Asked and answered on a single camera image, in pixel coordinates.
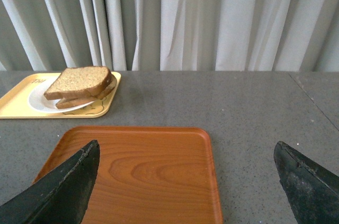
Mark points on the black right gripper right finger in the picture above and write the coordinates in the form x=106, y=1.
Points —
x=311, y=189

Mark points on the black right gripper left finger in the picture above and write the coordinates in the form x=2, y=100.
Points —
x=61, y=196

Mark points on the white round plate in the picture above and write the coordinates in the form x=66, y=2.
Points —
x=38, y=102

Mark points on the bread slice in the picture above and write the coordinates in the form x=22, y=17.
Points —
x=79, y=82
x=68, y=103

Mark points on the brown wooden tray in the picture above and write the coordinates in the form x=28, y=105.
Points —
x=147, y=174

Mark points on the yellow bear tray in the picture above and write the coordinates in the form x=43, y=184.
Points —
x=14, y=104

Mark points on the grey white curtain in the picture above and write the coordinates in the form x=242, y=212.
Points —
x=235, y=35

